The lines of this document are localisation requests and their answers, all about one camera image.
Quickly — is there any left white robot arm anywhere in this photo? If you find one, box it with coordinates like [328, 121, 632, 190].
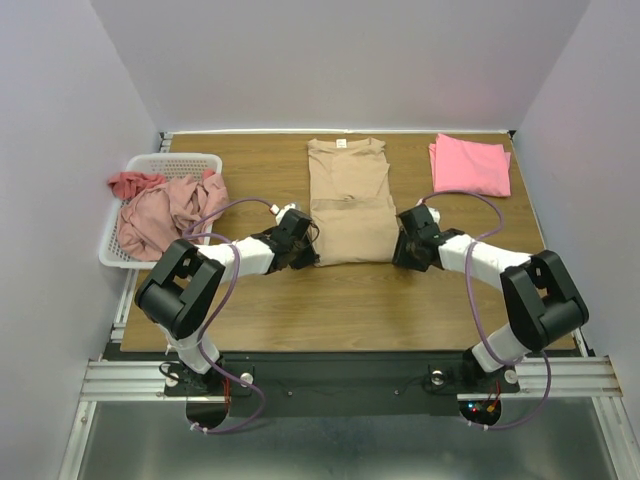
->
[134, 208, 318, 394]

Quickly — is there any folded bright pink t shirt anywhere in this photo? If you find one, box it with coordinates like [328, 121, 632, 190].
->
[429, 134, 511, 198]

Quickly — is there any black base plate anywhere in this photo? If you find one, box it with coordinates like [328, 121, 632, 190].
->
[163, 351, 519, 417]

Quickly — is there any red crumpled t shirt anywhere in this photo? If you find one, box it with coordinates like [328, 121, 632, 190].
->
[107, 171, 167, 201]

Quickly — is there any dusty pink crumpled t shirt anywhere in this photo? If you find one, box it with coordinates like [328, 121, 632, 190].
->
[117, 170, 229, 262]

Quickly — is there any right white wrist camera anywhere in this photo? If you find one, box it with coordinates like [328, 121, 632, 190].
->
[415, 198, 441, 224]

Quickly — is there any white plastic laundry basket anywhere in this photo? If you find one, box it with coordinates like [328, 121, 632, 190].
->
[98, 152, 223, 270]

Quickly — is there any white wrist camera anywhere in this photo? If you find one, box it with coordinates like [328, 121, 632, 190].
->
[269, 202, 299, 218]
[415, 198, 441, 224]

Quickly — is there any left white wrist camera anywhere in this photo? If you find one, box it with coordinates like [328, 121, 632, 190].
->
[269, 202, 299, 218]

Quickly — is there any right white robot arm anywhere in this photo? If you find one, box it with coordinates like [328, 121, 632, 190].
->
[392, 204, 589, 390]

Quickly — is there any beige t shirt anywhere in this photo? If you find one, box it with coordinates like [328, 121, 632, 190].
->
[307, 138, 399, 266]

